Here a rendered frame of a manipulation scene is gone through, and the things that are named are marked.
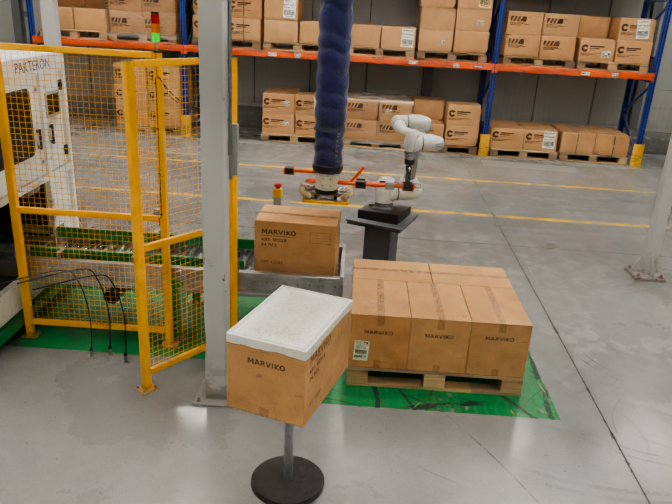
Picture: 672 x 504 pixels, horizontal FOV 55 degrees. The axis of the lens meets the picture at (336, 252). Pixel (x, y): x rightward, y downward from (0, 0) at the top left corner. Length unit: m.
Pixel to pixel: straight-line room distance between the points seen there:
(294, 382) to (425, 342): 1.62
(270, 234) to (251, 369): 1.88
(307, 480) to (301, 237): 1.81
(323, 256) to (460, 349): 1.19
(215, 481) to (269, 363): 1.00
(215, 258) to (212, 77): 1.05
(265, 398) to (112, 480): 1.13
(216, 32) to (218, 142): 0.58
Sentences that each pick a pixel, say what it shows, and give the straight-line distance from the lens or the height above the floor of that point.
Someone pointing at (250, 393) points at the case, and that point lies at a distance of 3.14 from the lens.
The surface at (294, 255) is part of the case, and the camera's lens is 4.80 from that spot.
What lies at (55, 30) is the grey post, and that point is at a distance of 6.88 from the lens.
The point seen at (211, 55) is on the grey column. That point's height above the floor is 2.16.
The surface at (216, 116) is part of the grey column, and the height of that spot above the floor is 1.84.
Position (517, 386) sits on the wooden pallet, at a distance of 4.70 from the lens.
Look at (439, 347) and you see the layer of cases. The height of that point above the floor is 0.34.
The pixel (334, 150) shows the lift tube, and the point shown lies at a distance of 4.69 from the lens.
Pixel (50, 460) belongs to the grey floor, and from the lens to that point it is 4.11.
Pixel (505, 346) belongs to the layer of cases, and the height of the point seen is 0.38.
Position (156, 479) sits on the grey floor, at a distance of 3.85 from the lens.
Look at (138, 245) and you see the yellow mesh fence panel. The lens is 4.09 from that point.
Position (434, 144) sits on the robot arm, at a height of 1.54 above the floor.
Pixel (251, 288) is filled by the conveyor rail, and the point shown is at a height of 0.47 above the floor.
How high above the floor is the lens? 2.46
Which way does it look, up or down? 21 degrees down
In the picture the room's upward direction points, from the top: 3 degrees clockwise
